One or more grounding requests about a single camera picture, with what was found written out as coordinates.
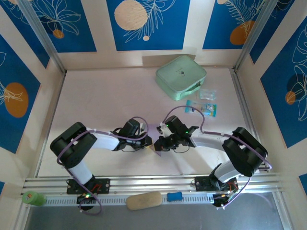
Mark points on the blue snack packet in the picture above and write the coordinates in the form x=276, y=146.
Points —
x=208, y=107

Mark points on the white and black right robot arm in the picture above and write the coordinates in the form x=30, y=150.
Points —
x=208, y=141

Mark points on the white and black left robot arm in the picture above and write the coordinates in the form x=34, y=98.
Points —
x=105, y=141

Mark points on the small clear plastic bag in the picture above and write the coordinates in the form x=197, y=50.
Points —
x=207, y=94

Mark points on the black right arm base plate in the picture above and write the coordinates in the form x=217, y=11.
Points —
x=201, y=183

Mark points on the blue bone-shaped piece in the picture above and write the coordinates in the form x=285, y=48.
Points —
x=174, y=196

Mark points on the beige oval block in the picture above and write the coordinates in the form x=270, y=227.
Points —
x=144, y=200

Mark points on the aluminium side rail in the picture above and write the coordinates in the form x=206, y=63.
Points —
x=240, y=91
x=62, y=81

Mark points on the aluminium mounting rail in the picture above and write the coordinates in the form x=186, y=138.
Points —
x=156, y=182

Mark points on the purple paper sheet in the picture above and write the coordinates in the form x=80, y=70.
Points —
x=153, y=130

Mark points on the mint green zip pouch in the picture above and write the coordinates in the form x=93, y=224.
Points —
x=181, y=76

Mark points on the aluminium corner post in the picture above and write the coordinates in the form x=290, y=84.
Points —
x=43, y=36
x=253, y=36

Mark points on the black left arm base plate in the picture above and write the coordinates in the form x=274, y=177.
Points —
x=103, y=185

